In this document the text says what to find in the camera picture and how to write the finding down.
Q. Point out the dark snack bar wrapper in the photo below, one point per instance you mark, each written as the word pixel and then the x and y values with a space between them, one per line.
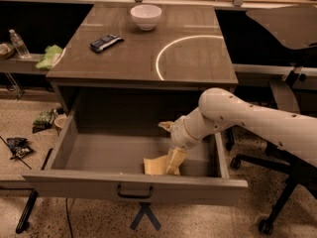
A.
pixel 104 43

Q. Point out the green cloth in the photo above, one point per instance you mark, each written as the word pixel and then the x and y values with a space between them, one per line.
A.
pixel 47 61

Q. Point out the clear plastic water bottle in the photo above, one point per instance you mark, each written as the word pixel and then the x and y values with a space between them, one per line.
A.
pixel 19 44

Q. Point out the grey wooden cabinet counter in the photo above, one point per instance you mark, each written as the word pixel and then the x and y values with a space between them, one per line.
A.
pixel 184 52

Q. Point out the black stand leg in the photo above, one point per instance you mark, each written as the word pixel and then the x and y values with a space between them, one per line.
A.
pixel 23 223

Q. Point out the blue chip bag on floor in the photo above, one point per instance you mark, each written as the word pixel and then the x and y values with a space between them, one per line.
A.
pixel 19 147

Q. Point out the small round floor bowl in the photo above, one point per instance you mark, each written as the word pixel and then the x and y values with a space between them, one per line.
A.
pixel 60 120

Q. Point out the green snack bag on floor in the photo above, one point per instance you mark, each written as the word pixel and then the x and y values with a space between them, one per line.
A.
pixel 43 121

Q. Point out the open grey top drawer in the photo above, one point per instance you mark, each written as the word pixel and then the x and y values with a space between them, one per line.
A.
pixel 106 137

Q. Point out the low grey side shelf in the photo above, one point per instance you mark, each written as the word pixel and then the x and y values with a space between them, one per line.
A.
pixel 27 66

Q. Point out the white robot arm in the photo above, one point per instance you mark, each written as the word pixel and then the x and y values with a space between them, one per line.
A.
pixel 219 109

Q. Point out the black office chair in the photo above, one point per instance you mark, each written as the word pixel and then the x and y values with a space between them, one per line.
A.
pixel 295 28

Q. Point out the black drawer handle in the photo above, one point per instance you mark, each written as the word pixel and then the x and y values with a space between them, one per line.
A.
pixel 123 192

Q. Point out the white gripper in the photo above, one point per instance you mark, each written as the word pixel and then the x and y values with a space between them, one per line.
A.
pixel 178 132

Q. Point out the white ceramic bowl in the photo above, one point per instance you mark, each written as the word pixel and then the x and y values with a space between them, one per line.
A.
pixel 145 16

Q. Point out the yellow sponge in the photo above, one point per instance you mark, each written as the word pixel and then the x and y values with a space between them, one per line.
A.
pixel 156 166

